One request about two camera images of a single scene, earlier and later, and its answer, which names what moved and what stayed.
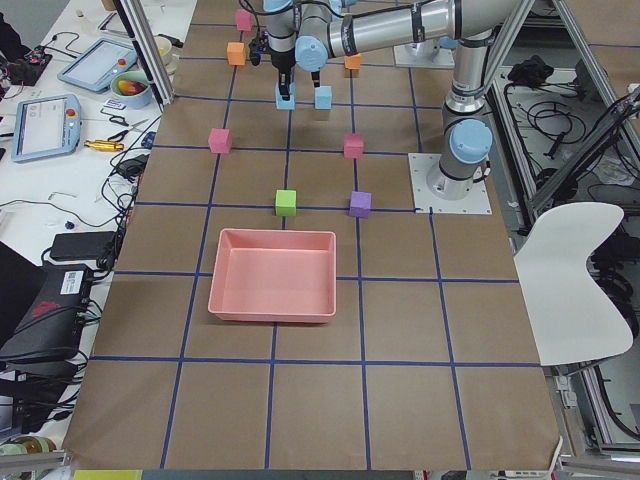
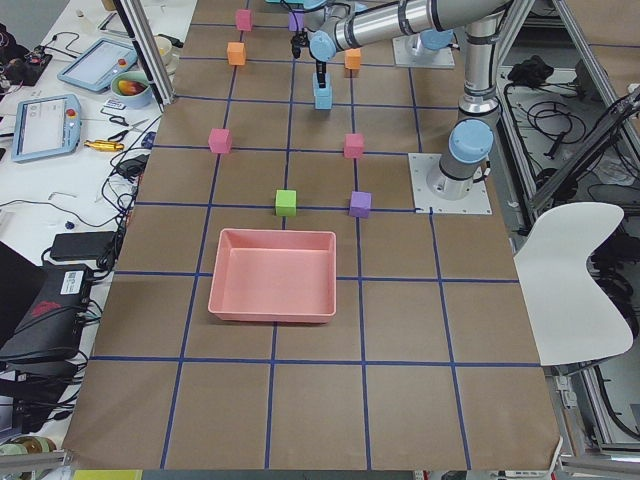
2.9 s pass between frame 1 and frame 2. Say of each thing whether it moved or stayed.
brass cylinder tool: stayed
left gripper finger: moved
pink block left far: stayed
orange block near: stayed
